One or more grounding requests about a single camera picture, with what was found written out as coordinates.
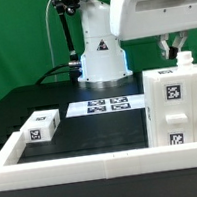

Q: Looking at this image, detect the white cabinet body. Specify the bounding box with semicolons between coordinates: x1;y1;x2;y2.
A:
142;51;197;148

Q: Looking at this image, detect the small white box part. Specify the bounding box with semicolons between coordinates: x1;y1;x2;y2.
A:
20;109;60;143

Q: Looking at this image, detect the black cable bundle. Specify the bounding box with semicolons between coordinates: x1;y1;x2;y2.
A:
33;62;84;85

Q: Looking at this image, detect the white cable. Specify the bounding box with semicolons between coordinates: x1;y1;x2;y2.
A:
42;0;77;82

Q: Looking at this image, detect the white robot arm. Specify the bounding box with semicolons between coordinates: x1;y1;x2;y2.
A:
78;0;197;88

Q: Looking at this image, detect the white U-shaped fence frame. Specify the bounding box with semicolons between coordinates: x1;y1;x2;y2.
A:
0;131;197;191

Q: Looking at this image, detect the white marker tag sheet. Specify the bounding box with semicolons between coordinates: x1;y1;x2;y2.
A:
66;94;145;118

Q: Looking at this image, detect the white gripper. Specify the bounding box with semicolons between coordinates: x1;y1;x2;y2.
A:
109;0;197;60

